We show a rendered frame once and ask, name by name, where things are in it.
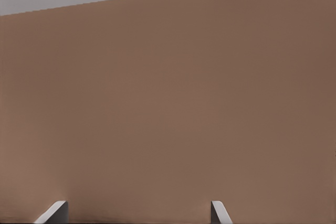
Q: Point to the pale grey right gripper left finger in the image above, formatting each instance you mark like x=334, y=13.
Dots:
x=56, y=213

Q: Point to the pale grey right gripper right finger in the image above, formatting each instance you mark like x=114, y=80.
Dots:
x=220, y=213

